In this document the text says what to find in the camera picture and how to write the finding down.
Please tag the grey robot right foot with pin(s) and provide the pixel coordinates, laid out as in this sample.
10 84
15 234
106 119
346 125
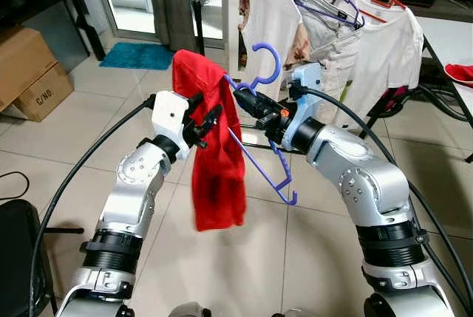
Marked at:
288 313

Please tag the grey robot foot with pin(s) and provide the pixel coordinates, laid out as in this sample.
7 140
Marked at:
288 313
190 310

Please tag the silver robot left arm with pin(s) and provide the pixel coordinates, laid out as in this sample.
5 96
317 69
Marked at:
137 184

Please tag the blue floor mat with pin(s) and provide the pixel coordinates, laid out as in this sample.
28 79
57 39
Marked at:
137 56

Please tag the grey curtain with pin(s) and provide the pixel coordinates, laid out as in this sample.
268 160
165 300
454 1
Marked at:
171 7

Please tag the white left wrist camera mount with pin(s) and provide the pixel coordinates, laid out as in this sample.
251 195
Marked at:
168 114

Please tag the red white-striped garment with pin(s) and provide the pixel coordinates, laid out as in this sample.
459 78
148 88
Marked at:
218 176

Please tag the printed cardboard box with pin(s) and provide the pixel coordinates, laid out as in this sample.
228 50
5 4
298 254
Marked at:
48 95

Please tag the white shirt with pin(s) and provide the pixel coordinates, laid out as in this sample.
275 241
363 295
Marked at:
332 51

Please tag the peach garment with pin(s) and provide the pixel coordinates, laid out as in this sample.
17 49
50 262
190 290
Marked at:
299 43

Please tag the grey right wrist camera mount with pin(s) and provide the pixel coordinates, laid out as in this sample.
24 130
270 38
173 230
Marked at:
307 80

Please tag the white T-shirt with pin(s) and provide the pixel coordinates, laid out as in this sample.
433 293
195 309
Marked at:
384 51
270 21

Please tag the grey robot left foot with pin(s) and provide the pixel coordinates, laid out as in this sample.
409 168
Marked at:
190 310

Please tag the white folding table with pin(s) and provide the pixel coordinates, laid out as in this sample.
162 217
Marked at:
451 40

